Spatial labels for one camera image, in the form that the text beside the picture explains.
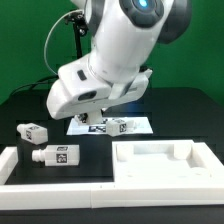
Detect grey cable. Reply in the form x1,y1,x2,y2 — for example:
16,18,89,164
43,9,78,78

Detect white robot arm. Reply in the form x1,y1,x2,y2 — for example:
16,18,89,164
46,0,192,124

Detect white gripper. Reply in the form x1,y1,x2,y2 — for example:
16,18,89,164
46,56,152,124

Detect white square tabletop part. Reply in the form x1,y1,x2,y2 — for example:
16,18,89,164
112,140,224,187

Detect white sheet with tags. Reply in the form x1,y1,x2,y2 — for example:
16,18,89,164
67,117,153,135

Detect black cables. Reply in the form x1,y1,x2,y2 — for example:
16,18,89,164
9,74,60,98

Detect white U-shaped fence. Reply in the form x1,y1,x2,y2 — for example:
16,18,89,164
0,147,224,210

